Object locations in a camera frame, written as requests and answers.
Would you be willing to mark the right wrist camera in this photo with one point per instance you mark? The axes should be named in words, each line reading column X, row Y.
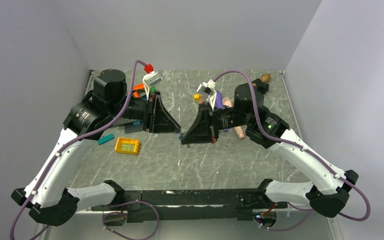
column 208, row 90

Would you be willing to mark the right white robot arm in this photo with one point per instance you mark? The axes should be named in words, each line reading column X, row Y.
column 328, row 187

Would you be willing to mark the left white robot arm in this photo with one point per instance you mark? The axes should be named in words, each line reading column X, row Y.
column 48, row 198

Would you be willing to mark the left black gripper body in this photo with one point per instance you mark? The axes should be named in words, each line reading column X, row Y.
column 148, row 112

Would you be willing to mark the purple microphone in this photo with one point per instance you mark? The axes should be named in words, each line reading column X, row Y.
column 219, row 104

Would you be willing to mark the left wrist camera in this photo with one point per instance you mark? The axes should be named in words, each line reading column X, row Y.
column 150, row 80

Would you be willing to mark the black microphone stand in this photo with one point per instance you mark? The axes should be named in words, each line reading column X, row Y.
column 261, row 86

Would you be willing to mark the teal lego brick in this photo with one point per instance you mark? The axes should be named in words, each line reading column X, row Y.
column 106, row 139

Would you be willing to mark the dark grey lego baseplate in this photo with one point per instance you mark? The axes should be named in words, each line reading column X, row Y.
column 130, row 125

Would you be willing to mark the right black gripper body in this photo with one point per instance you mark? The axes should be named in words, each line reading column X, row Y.
column 220, row 119

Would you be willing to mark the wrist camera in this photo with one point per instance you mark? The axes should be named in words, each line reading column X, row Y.
column 150, row 80
column 208, row 90

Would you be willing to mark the pink microphone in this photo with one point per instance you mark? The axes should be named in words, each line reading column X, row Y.
column 238, row 129

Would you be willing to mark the gold microphone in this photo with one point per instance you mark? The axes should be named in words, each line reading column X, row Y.
column 265, row 77

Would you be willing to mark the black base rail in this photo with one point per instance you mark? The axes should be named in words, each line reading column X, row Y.
column 203, row 204

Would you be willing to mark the orange lego arch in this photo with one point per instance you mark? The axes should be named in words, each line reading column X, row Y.
column 138, row 91

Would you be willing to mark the yellow cube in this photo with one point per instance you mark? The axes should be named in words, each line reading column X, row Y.
column 196, row 97

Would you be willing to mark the orange lego window piece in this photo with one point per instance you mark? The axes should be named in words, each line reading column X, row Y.
column 128, row 146

